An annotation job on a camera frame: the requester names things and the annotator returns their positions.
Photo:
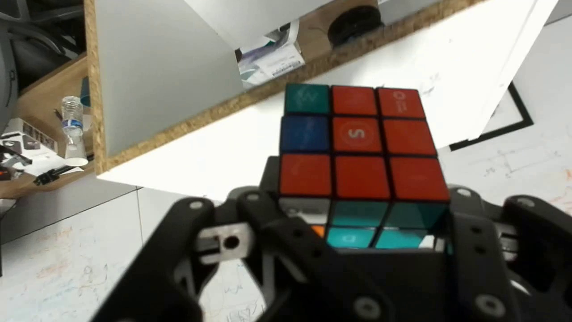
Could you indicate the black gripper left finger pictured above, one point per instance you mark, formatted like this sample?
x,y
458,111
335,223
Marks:
x,y
179,250

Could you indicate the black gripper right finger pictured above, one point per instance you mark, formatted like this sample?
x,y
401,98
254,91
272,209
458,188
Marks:
x,y
537,256

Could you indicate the multicoloured Rubik's cube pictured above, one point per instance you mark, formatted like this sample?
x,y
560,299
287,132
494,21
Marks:
x,y
360,154

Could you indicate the white particleboard shelf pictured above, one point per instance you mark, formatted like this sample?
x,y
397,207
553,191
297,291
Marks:
x,y
154,71

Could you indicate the black handheld tool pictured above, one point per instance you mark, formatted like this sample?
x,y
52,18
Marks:
x,y
54,173

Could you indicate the clear plastic water bottle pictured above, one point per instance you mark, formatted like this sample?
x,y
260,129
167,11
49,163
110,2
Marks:
x,y
72,123

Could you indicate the white printed booklet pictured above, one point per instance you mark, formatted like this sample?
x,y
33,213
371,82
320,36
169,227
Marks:
x,y
270,55

